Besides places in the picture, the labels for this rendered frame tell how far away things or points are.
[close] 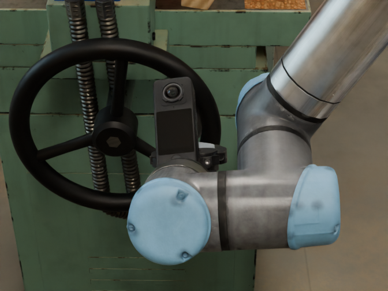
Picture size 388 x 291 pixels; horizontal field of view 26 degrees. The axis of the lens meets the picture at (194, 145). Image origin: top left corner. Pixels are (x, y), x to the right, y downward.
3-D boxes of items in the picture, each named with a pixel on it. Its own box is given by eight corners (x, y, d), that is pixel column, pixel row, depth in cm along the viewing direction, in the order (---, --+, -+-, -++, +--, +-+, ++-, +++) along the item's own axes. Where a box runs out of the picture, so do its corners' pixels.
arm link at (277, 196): (331, 125, 82) (217, 131, 83) (343, 201, 73) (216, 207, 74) (330, 186, 86) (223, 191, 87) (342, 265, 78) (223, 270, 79)
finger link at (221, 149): (191, 159, 105) (185, 171, 97) (190, 145, 105) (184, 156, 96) (228, 157, 105) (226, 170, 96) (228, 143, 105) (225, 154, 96)
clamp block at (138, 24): (49, 62, 118) (41, 4, 112) (62, 14, 129) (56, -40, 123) (154, 62, 118) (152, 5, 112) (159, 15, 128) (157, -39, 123)
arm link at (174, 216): (220, 269, 74) (125, 273, 75) (224, 237, 85) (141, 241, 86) (214, 181, 73) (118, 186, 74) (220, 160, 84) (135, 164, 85)
